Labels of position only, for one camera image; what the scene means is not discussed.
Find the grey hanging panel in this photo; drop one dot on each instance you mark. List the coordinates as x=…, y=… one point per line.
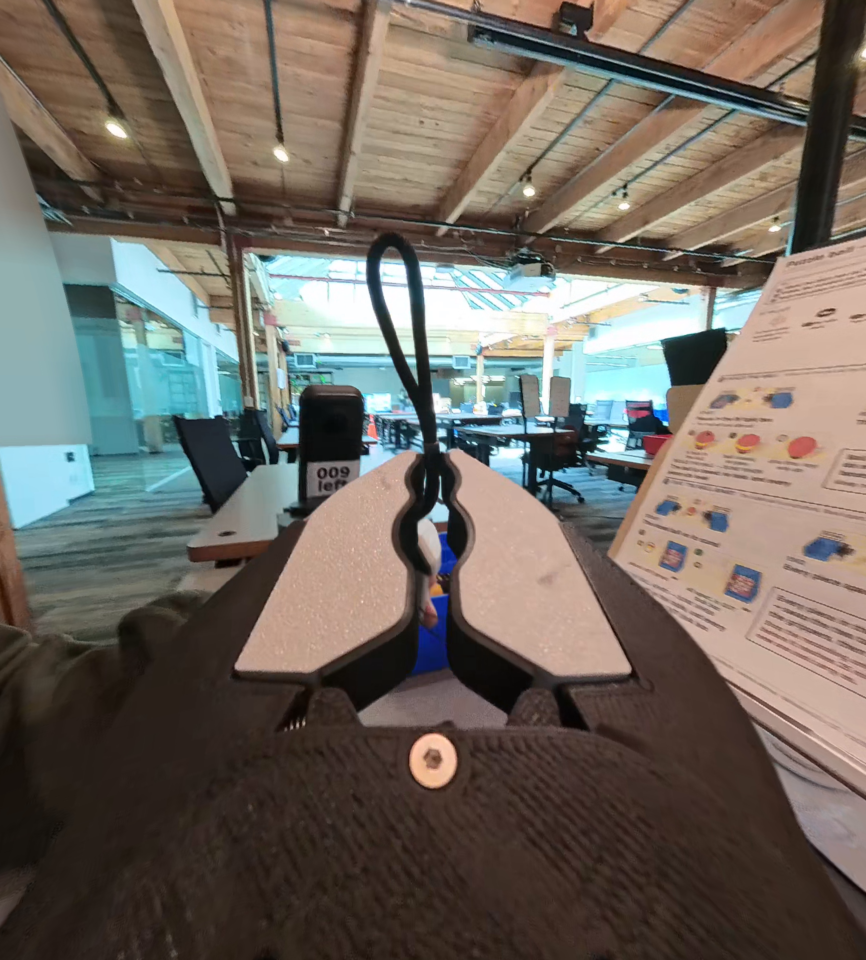
x=559, y=397
x=530, y=397

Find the black office chair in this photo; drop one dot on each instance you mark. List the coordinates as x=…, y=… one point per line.
x=260, y=435
x=556, y=450
x=211, y=457

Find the white stand base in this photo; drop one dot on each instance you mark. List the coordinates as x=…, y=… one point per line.
x=853, y=855

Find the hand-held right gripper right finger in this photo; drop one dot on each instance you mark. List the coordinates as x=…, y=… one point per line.
x=530, y=592

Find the long grey desk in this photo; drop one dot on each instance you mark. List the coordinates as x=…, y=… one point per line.
x=252, y=510

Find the instruction sheet board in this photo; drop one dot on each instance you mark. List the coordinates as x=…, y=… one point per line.
x=778, y=525

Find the ceiling projector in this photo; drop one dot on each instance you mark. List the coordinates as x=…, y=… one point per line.
x=532, y=274

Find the blue plastic bin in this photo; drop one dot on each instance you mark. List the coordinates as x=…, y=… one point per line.
x=433, y=652

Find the orange traffic cone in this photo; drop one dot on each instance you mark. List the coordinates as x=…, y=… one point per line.
x=373, y=433

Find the person's left forearm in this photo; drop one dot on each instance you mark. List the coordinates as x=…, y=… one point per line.
x=42, y=712

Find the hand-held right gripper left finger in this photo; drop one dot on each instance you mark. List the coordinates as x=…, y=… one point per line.
x=335, y=585

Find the black pole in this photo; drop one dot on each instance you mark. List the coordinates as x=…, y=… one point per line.
x=827, y=112

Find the black panel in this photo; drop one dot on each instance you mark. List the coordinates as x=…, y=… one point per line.
x=695, y=360

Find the wooden desk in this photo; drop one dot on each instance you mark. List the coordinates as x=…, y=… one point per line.
x=508, y=433
x=620, y=457

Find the red bin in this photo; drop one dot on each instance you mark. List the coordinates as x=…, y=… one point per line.
x=656, y=444

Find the beige divider panel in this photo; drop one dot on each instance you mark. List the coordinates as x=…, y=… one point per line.
x=684, y=401

